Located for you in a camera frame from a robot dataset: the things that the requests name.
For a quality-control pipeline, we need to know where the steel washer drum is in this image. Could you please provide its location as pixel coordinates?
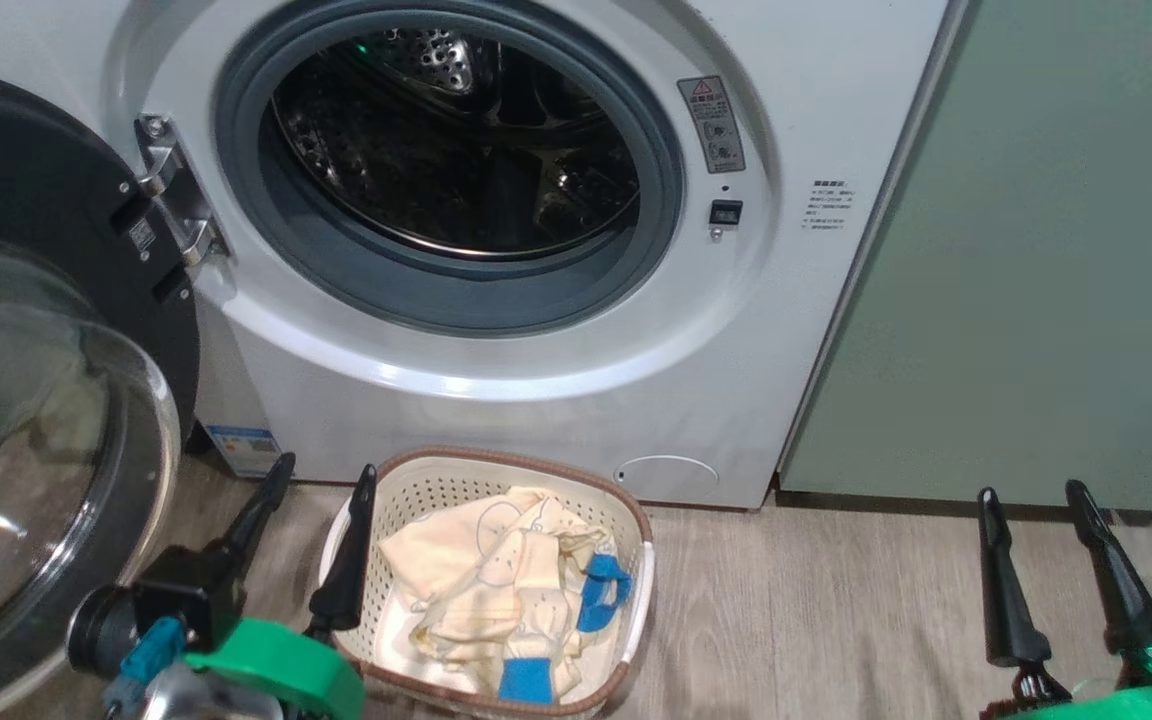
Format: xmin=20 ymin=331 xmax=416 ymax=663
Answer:
xmin=270 ymin=27 xmax=643 ymax=260

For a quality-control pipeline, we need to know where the dark cabinet plinth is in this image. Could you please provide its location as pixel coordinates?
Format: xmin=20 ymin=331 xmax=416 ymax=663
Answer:
xmin=772 ymin=488 xmax=1152 ymax=528

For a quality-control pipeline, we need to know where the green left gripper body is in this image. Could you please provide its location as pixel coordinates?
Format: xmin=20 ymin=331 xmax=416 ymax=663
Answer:
xmin=184 ymin=618 xmax=369 ymax=720

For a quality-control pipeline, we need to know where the metal door hinge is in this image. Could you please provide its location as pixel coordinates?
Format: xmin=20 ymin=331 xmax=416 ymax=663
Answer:
xmin=135 ymin=114 xmax=230 ymax=270

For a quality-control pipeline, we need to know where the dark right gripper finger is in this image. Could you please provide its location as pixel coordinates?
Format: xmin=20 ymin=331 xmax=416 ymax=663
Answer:
xmin=976 ymin=486 xmax=1053 ymax=669
xmin=1065 ymin=479 xmax=1152 ymax=643

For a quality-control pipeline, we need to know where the grey warning sticker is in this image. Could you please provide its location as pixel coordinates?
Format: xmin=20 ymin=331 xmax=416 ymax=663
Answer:
xmin=676 ymin=74 xmax=748 ymax=175

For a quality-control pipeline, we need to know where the large green cabinet panel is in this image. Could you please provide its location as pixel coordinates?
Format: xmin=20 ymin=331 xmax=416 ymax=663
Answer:
xmin=779 ymin=0 xmax=1152 ymax=517

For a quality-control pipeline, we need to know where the cream and blue garment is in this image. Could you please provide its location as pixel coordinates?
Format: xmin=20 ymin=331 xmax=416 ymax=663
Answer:
xmin=376 ymin=486 xmax=635 ymax=705

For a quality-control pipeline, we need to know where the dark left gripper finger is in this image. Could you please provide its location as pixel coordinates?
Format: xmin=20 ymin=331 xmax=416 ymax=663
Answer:
xmin=306 ymin=464 xmax=378 ymax=643
xmin=206 ymin=452 xmax=296 ymax=593

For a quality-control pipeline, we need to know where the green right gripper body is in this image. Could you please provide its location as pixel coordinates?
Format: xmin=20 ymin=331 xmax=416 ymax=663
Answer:
xmin=979 ymin=668 xmax=1152 ymax=720

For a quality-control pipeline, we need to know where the cream perforated basket brown rim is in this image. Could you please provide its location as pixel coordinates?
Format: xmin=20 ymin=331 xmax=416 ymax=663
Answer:
xmin=319 ymin=447 xmax=656 ymax=720

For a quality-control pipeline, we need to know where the blue energy label sticker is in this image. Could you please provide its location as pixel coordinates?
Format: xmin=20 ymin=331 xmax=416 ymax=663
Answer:
xmin=205 ymin=424 xmax=283 ymax=480

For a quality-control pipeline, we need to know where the white front-load washing machine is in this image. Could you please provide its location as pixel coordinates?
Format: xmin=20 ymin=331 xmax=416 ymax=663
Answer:
xmin=0 ymin=0 xmax=953 ymax=511

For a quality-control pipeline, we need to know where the round black glass washer door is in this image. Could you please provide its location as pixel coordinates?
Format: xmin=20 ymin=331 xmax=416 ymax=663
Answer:
xmin=0 ymin=64 xmax=203 ymax=720

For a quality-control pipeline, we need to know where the round drain filter cover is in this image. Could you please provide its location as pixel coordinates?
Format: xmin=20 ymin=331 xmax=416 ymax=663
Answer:
xmin=614 ymin=454 xmax=722 ymax=503

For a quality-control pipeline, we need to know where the blue cable connector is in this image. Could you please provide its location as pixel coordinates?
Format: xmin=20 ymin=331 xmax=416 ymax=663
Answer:
xmin=100 ymin=616 xmax=188 ymax=717

